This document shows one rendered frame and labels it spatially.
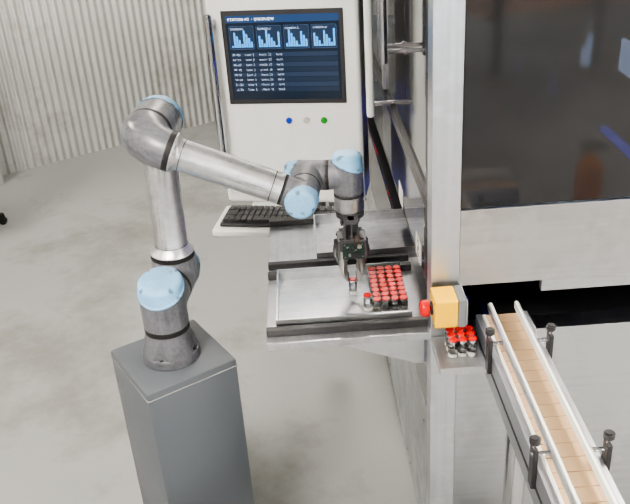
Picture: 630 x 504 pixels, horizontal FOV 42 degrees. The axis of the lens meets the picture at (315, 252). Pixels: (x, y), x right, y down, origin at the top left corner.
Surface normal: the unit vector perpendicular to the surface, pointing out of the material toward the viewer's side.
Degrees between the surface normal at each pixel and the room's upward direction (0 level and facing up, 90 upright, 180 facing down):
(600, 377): 90
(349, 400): 0
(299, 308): 0
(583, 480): 0
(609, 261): 90
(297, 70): 90
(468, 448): 90
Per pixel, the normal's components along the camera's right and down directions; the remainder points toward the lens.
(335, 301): -0.06, -0.88
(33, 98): 0.55, 0.36
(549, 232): 0.04, 0.47
